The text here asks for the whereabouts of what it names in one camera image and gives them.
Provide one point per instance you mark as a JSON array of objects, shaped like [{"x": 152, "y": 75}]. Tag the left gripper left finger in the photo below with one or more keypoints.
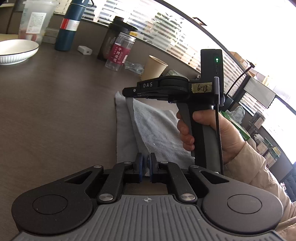
[{"x": 123, "y": 173}]

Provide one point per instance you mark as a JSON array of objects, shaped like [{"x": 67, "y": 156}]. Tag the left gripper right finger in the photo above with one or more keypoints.
[{"x": 173, "y": 177}]

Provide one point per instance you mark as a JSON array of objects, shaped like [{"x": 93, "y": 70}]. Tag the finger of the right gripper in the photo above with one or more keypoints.
[{"x": 131, "y": 91}]

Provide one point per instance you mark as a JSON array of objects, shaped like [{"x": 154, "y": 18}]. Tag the grey towel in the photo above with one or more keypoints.
[{"x": 144, "y": 129}]

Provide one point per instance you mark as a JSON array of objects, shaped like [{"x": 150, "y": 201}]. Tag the beige right sleeve forearm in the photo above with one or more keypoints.
[{"x": 244, "y": 164}]

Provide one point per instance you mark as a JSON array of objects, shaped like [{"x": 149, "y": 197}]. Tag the right hand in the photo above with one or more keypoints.
[{"x": 232, "y": 142}]

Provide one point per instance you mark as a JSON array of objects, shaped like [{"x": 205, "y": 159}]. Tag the pale green box stack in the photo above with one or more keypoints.
[{"x": 173, "y": 73}]

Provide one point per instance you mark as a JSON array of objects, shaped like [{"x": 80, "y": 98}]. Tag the brown paper cup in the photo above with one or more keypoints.
[{"x": 153, "y": 68}]

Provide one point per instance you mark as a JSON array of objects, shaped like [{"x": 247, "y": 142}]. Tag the clear jar red label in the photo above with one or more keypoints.
[{"x": 120, "y": 51}]

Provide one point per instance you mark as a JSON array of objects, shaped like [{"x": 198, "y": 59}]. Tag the crumpled clear plastic bag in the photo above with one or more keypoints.
[{"x": 237, "y": 114}]

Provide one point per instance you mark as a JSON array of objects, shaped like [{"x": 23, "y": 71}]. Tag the white charger adapter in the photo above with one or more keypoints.
[{"x": 84, "y": 50}]

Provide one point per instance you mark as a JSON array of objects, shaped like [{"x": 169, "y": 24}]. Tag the black shaker bottle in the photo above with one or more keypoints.
[{"x": 114, "y": 29}]

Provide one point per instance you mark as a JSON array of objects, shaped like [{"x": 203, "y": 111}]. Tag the green white box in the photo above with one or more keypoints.
[{"x": 241, "y": 129}]

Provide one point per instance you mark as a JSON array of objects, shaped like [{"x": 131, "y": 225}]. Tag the dark blue thermos bottle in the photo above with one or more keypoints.
[{"x": 70, "y": 25}]

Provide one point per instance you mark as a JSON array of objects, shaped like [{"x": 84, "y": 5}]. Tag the clear plastic starbucks cup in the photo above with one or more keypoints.
[{"x": 35, "y": 19}]

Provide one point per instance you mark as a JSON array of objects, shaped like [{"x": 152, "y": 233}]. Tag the white bowl black rim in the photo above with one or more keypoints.
[{"x": 17, "y": 50}]

